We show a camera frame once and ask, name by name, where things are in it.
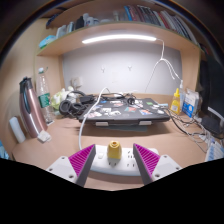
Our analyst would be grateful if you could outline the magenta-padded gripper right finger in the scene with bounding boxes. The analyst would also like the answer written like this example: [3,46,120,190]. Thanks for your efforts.
[133,143,183,186]

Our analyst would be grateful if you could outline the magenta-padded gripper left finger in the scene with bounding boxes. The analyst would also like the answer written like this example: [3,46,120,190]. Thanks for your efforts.
[45,144,97,188]

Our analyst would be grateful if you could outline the yellow charger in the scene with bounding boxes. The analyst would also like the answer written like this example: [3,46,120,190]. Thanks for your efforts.
[106,140,123,160]

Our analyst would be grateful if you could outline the white power strip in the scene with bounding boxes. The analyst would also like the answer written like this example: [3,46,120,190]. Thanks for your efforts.
[87,144,160,177]

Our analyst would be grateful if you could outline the grey laptop stand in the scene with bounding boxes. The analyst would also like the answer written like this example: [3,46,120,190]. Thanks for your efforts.
[87,120,158,132]

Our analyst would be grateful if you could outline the small white block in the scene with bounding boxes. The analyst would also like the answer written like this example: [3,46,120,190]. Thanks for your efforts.
[37,130,52,144]

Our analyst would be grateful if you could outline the black sticker-covered laptop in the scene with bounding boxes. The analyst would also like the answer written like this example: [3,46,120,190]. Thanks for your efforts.
[78,97,171,124]

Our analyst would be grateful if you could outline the black headphones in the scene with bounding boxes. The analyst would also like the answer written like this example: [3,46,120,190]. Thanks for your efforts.
[58,90,88,117]

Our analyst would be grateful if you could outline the yellow squeeze bottle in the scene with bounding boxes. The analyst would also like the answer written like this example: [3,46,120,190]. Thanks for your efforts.
[170,87,182,116]

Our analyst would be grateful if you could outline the white green crumpled bag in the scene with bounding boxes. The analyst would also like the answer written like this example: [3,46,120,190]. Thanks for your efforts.
[50,87,76,111]

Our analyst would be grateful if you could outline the blue and white box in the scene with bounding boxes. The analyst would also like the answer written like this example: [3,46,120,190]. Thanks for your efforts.
[182,89,200,118]

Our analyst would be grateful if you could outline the black pouch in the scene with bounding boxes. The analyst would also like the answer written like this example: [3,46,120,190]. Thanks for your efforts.
[201,114,224,139]

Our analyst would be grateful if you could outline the clear pump bottle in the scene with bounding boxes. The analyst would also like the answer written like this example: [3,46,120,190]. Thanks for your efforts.
[178,79,187,109]

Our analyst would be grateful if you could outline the clear green-label water bottle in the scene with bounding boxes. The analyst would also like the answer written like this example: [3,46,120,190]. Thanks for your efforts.
[35,67,56,126]

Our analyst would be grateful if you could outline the black monitor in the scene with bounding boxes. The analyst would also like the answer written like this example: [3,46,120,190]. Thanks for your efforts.
[199,54,224,134]

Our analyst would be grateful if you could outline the white LED light bar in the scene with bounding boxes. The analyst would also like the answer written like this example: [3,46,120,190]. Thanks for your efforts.
[81,34,158,45]

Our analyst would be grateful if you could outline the wooden shelf unit with books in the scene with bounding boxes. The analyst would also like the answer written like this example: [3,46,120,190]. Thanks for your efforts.
[36,3,204,57]

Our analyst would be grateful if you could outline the white power strip cable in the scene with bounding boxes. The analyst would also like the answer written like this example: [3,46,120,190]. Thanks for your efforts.
[78,87,110,152]

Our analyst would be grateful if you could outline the tangled desk cables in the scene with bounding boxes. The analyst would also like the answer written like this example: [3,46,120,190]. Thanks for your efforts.
[164,108,209,153]

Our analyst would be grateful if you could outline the black cable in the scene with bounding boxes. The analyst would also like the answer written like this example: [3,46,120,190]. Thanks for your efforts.
[96,92,136,105]

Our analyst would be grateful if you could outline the white wall outlet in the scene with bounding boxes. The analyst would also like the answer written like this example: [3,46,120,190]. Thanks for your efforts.
[70,77,83,89]

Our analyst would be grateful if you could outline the white hanging charging cable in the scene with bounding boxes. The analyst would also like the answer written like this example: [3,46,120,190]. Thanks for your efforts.
[144,38,183,94]

